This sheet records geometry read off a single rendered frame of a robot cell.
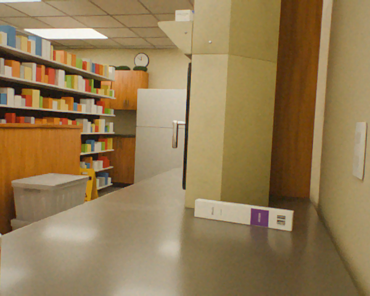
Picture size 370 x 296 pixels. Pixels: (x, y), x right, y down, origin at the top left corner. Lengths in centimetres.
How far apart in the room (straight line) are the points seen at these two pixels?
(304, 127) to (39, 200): 240
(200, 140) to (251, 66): 28
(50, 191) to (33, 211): 25
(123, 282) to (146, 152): 577
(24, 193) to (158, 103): 349
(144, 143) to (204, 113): 528
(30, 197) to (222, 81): 249
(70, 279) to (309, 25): 121
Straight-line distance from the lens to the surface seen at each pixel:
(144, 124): 635
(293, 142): 145
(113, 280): 63
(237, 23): 115
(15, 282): 66
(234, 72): 112
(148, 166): 636
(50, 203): 323
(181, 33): 115
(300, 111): 146
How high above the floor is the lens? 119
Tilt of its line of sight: 3 degrees down
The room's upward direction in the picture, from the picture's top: 3 degrees clockwise
